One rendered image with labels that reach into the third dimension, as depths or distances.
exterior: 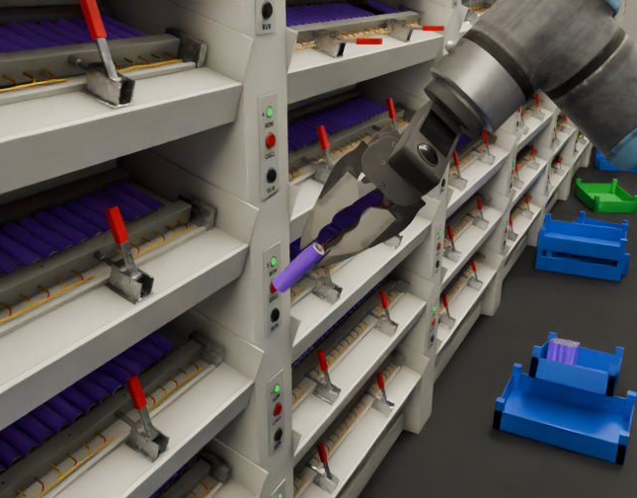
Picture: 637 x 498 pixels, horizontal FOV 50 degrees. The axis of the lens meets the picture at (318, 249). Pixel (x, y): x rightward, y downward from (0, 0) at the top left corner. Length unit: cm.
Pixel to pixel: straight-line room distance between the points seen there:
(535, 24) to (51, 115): 43
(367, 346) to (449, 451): 45
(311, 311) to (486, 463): 76
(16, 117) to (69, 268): 18
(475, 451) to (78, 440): 113
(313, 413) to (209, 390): 32
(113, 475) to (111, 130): 36
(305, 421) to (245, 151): 52
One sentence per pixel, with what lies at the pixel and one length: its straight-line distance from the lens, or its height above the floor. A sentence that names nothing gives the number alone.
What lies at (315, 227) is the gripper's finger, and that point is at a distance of 69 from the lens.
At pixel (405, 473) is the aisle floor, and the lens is 164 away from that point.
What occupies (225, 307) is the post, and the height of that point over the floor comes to 65.
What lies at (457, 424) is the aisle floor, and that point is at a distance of 181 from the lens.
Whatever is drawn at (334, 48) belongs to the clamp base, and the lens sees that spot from 100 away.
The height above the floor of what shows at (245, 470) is 40.
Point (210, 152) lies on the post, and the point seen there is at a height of 85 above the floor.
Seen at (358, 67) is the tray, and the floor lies 91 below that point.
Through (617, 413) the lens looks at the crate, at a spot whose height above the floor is 1.
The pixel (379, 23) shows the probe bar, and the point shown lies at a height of 97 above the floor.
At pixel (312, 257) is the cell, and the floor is 78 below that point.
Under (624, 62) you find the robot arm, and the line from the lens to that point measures 72.
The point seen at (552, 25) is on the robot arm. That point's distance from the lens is 70.
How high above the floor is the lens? 105
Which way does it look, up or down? 22 degrees down
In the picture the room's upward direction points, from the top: straight up
